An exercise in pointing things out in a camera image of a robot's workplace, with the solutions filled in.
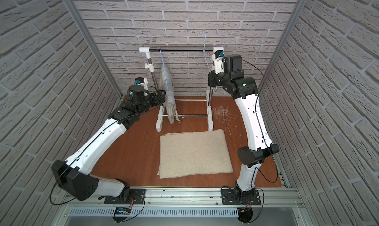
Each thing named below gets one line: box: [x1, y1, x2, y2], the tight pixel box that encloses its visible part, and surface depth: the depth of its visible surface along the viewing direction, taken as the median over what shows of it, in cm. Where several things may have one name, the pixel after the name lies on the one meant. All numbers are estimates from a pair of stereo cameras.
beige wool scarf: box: [156, 128, 234, 180], surface depth 89 cm
